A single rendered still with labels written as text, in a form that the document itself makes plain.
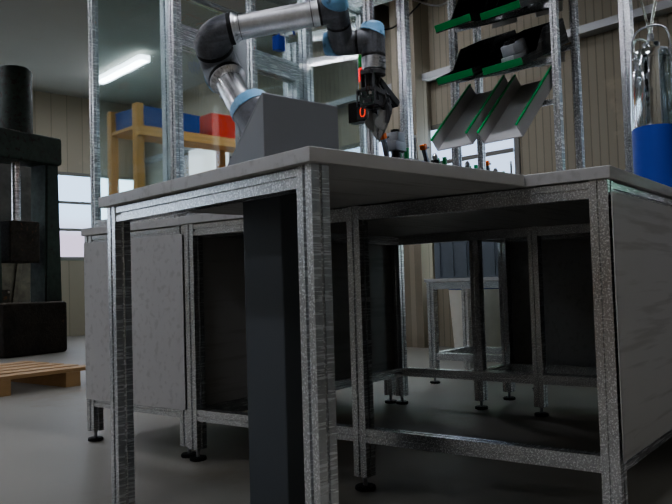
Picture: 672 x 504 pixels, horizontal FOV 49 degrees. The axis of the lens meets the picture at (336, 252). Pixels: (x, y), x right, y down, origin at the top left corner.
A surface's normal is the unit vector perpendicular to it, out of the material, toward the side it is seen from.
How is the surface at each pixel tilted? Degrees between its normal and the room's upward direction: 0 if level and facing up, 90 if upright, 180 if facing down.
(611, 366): 90
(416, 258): 90
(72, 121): 90
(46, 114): 90
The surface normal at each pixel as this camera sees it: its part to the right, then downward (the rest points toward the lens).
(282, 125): 0.67, -0.05
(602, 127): -0.74, 0.00
